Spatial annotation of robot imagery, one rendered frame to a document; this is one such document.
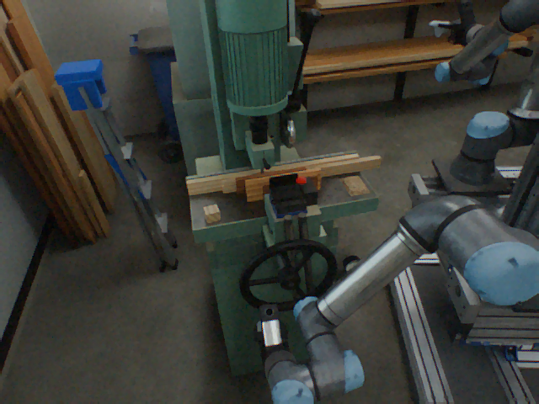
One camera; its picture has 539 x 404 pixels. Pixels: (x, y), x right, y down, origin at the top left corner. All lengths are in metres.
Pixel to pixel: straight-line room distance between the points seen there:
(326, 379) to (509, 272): 0.40
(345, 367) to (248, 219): 0.52
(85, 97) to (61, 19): 1.80
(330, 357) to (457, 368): 0.96
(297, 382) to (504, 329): 0.72
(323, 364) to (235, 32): 0.78
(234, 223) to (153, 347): 1.03
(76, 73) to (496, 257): 1.55
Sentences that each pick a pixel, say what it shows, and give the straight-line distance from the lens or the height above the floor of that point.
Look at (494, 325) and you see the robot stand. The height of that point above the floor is 0.68.
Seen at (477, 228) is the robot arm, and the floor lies 1.20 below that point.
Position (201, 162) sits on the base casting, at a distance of 1.65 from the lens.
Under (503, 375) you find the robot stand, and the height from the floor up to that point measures 0.21.
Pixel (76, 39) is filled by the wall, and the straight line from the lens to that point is 3.53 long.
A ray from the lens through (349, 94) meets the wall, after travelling 3.96.
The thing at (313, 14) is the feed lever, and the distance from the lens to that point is 1.02.
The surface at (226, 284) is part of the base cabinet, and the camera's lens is 1.35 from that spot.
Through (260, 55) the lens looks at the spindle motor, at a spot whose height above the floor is 1.36.
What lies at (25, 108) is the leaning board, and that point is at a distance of 2.21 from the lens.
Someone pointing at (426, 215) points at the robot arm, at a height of 1.17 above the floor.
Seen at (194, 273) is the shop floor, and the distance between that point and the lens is 2.25.
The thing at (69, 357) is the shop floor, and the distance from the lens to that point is 2.17.
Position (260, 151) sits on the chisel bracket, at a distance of 1.16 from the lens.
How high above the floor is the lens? 1.66
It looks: 38 degrees down
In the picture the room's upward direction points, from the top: 3 degrees counter-clockwise
